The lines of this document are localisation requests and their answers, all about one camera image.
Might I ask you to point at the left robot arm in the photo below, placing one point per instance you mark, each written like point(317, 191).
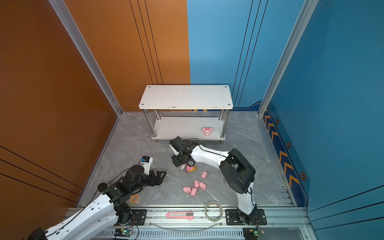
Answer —
point(108, 209)

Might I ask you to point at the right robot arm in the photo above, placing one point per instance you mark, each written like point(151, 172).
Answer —
point(236, 169)

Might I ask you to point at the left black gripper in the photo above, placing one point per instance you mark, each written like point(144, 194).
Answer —
point(152, 175)

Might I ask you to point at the left circuit board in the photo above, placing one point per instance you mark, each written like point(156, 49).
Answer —
point(123, 233)

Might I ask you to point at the pink pig toy left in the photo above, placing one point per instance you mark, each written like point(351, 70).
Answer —
point(187, 189)

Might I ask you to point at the circuit board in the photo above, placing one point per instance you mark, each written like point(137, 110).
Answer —
point(123, 233)
point(251, 233)

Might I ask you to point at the right circuit board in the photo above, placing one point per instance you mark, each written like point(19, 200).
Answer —
point(251, 233)

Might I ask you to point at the pink pig toy right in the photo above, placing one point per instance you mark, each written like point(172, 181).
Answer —
point(202, 186)

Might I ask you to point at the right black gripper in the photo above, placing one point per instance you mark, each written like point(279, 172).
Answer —
point(176, 164)

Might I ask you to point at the white two-tier shelf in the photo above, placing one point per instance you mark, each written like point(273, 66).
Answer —
point(200, 98)

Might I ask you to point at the pink yellow figure toy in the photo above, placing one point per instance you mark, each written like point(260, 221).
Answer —
point(190, 169)

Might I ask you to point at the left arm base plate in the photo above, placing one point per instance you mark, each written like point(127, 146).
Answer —
point(136, 217)

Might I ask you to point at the pink pig toy middle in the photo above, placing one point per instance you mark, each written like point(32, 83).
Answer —
point(196, 184)

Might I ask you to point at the small pink pig toy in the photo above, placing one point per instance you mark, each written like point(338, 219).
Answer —
point(204, 174)

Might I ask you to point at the orange tape roll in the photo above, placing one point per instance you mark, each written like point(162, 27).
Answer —
point(134, 199)

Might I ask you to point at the coiled clear tube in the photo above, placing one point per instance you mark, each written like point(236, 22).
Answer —
point(213, 211)

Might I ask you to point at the pink pig toy bottom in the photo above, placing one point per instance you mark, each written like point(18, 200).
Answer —
point(193, 192)

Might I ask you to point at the pink bow character toy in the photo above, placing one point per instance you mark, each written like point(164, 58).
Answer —
point(207, 131)

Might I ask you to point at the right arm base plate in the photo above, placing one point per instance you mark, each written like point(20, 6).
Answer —
point(237, 217)

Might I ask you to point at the pink utility knife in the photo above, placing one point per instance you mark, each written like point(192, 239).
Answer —
point(180, 215)

